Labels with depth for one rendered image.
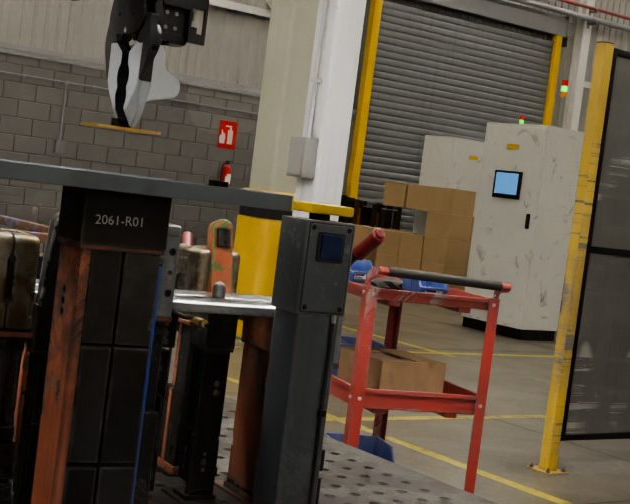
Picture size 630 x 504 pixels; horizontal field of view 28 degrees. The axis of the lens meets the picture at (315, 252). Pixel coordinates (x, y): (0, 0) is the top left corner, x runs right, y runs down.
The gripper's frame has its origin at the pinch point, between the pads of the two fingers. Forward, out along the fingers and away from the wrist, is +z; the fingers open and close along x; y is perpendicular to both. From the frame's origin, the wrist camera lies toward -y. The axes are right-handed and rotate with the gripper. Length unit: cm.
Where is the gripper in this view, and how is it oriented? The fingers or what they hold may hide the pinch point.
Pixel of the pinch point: (122, 113)
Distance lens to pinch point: 139.3
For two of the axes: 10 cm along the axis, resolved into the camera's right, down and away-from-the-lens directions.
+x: -6.2, -1.2, 7.7
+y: 7.7, 0.7, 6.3
